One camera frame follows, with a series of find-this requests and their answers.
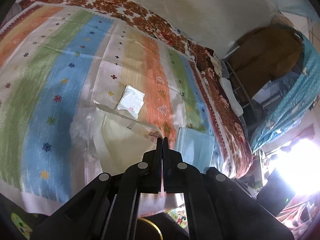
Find green patterned floor mat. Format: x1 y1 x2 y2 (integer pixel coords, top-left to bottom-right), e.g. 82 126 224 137
10 211 34 240

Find white small pillow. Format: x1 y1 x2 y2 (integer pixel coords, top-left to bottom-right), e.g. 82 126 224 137
219 77 244 117

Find light blue cloth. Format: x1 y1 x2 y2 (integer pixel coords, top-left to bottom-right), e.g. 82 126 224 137
252 77 295 105

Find cream paper bag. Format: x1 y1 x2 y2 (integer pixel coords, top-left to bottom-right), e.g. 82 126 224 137
94 100 163 170

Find striped colourful mat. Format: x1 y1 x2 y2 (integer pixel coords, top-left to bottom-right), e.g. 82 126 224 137
0 1 215 215

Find black box device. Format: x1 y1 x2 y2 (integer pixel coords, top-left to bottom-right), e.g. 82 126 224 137
256 170 297 217

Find round brown gold-rimmed bin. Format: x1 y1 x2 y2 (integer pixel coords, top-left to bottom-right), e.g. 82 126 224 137
136 217 164 240

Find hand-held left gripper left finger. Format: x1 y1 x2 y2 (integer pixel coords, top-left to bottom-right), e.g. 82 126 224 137
30 137 163 240

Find metal bed rail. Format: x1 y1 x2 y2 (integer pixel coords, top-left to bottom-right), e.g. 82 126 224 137
220 42 253 130

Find light blue packet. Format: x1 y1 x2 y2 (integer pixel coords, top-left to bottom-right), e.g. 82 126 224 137
174 127 215 170

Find white tissue packet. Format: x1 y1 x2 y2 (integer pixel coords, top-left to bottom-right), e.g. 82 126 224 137
116 85 145 119

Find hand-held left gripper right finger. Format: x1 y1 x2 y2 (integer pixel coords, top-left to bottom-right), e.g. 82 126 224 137
162 137 295 240

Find floral brown blanket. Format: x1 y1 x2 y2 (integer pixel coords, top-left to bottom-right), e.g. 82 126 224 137
19 0 253 180

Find teal printed cloth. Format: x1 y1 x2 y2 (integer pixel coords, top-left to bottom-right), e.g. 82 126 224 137
250 27 320 153

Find brown hanging garment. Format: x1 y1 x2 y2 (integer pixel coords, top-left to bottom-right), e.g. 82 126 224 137
229 24 304 98

